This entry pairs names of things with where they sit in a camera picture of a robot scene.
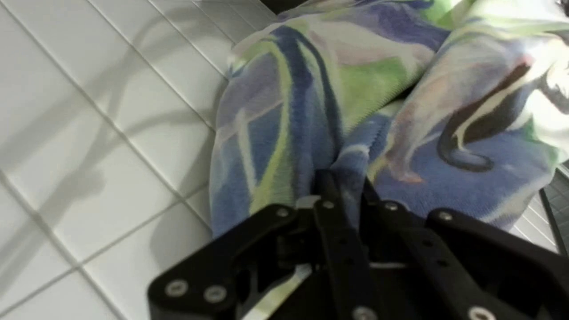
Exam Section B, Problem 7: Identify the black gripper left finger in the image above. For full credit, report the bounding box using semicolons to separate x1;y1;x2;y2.
146;168;381;320

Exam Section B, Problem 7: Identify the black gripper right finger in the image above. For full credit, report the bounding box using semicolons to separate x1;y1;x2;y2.
360;180;569;320

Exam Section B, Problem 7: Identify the blue green patterned towel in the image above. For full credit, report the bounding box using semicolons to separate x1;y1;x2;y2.
208;0;569;239

